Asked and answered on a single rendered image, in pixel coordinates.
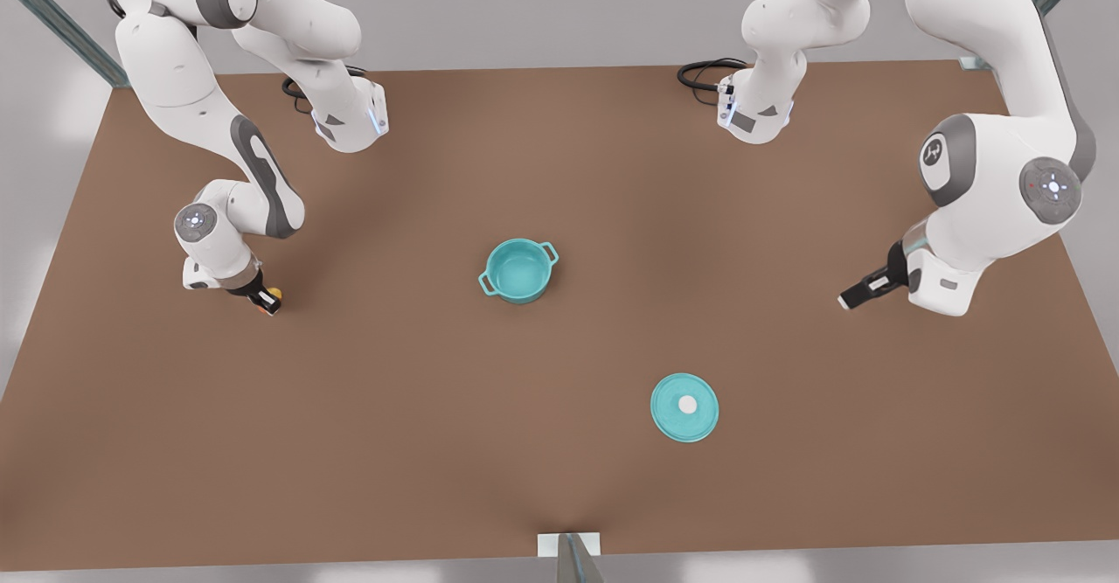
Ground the teal pot lid white knob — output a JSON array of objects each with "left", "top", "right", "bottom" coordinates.
[{"left": 650, "top": 372, "right": 721, "bottom": 444}]

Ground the black cable loop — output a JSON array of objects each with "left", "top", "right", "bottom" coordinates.
[
  {"left": 281, "top": 65, "right": 369, "bottom": 117},
  {"left": 677, "top": 58, "right": 753, "bottom": 108}
]

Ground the teal pot with handles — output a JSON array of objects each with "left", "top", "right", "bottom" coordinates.
[{"left": 477, "top": 238, "right": 560, "bottom": 306}]

